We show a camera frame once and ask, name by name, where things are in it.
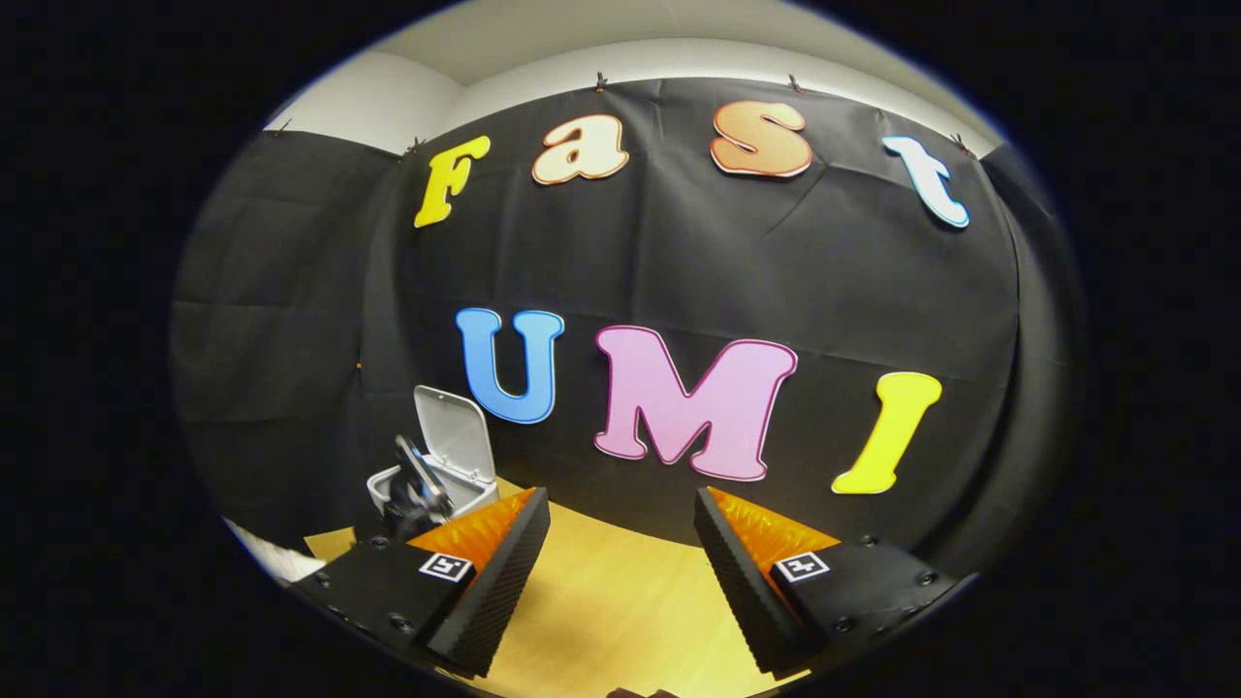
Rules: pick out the wooden desktop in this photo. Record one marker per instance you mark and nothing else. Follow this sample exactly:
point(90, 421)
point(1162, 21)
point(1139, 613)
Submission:
point(620, 620)

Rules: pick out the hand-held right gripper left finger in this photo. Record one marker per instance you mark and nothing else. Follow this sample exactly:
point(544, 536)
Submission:
point(482, 601)

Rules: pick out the black backdrop cloth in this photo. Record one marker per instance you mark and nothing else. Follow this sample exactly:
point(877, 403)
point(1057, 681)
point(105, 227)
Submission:
point(679, 262)

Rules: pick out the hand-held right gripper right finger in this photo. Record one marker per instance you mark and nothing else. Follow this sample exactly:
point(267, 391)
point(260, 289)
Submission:
point(747, 591)

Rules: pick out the white desktop garbage bin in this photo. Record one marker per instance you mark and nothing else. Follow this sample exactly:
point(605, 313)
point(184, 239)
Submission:
point(456, 436)

